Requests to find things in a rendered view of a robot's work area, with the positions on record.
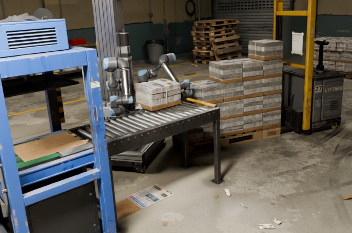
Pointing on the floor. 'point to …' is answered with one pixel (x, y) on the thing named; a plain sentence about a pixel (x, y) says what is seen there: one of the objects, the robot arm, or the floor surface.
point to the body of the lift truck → (316, 96)
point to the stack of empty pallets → (209, 29)
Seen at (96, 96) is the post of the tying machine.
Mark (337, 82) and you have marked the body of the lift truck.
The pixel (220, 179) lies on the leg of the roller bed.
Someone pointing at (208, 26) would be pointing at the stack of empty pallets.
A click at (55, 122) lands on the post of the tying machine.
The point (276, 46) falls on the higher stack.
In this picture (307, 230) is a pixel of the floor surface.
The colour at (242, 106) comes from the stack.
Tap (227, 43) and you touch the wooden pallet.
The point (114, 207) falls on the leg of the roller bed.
